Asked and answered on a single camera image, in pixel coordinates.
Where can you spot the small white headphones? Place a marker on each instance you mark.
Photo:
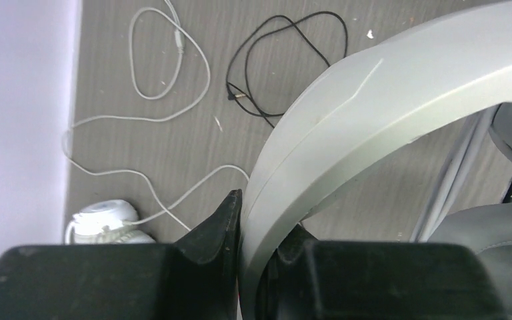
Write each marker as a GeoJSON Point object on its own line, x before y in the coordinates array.
{"type": "Point", "coordinates": [105, 222]}

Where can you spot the large white grey headphones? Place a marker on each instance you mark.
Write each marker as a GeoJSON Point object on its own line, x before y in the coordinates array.
{"type": "Point", "coordinates": [362, 109]}

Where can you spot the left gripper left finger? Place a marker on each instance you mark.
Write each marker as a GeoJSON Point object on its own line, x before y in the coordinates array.
{"type": "Point", "coordinates": [192, 278]}

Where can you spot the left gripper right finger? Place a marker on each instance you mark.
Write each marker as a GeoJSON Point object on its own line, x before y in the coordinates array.
{"type": "Point", "coordinates": [311, 279]}

